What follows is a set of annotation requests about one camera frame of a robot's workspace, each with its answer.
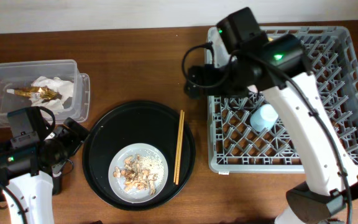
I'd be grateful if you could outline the clear plastic bin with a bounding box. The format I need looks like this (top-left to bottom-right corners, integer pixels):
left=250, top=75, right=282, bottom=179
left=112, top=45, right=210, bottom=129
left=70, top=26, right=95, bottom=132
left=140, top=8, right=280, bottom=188
left=0, top=60, right=90, bottom=128

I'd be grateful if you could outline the pink plastic cup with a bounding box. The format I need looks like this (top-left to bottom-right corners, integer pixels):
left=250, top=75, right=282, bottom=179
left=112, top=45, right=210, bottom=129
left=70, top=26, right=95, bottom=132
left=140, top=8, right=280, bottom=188
left=247, top=85, right=259, bottom=93

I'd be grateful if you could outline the grey dishwasher rack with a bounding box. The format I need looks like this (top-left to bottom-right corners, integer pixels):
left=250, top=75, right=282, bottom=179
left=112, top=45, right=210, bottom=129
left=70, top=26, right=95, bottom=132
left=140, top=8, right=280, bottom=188
left=208, top=26, right=358, bottom=175

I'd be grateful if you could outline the round black tray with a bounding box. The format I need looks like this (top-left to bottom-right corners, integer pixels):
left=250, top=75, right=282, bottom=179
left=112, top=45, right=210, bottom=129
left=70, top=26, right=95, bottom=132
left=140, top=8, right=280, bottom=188
left=83, top=101, right=196, bottom=211

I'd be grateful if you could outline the blue plastic cup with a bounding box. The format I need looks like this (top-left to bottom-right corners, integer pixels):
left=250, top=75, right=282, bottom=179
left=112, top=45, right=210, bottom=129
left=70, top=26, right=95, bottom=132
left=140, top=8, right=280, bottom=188
left=250, top=104, right=278, bottom=132

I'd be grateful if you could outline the food scraps and rice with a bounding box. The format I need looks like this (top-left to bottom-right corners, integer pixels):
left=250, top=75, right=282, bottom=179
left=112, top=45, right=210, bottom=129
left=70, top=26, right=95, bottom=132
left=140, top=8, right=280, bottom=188
left=112, top=154, right=165, bottom=195

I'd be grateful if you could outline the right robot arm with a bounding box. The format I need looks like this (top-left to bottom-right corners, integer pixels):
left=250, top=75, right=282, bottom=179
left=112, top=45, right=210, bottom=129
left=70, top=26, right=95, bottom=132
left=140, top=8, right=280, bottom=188
left=182, top=7, right=358, bottom=223

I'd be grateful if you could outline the grey plate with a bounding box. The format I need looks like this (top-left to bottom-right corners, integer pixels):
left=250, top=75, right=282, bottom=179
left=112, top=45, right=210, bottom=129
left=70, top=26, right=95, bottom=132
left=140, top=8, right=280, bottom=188
left=108, top=143, right=169, bottom=204

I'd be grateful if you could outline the white tissue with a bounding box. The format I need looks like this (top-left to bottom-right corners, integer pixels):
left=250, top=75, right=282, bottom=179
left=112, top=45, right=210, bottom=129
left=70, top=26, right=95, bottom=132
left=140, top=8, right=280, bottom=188
left=29, top=75, right=75, bottom=114

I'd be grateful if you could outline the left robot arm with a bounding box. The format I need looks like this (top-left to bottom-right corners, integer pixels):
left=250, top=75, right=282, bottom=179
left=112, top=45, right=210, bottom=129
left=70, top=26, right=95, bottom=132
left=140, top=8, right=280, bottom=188
left=0, top=106, right=89, bottom=223

